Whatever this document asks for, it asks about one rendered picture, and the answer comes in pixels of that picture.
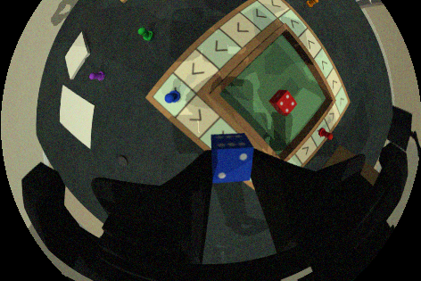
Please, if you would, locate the orange pawn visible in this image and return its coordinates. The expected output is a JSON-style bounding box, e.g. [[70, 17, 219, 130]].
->
[[306, 0, 318, 8]]

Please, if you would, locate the dark blue pawn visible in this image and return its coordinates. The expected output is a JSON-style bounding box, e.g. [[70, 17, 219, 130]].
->
[[164, 90, 181, 104]]

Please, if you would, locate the purple pawn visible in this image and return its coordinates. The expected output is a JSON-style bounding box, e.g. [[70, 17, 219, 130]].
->
[[89, 70, 104, 80]]

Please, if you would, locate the red die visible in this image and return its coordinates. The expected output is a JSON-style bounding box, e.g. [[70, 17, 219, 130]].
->
[[269, 90, 297, 116]]

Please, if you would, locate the red pawn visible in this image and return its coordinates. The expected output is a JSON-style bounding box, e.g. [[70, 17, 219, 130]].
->
[[318, 128, 333, 140]]

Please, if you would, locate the green pawn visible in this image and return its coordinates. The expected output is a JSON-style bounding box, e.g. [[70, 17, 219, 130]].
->
[[138, 27, 153, 41]]

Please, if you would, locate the blue die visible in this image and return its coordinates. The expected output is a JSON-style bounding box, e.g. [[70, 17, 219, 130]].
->
[[211, 134, 253, 183]]

